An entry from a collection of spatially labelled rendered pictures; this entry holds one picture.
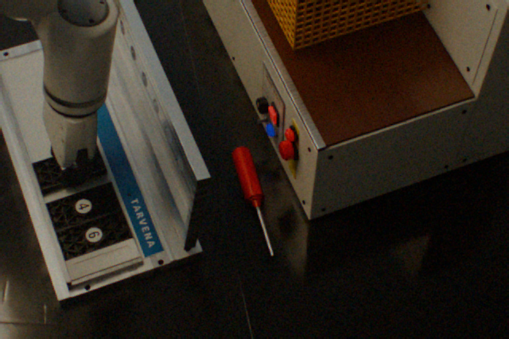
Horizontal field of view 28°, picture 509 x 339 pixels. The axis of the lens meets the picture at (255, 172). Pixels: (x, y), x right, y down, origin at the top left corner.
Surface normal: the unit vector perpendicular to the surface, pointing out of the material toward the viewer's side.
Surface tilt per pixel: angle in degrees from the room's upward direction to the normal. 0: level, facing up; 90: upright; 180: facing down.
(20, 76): 0
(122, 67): 9
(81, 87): 87
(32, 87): 0
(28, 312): 0
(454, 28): 90
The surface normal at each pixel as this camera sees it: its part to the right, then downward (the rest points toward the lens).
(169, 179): 0.15, -0.56
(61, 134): -0.84, 0.27
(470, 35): -0.93, 0.31
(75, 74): -0.02, 0.81
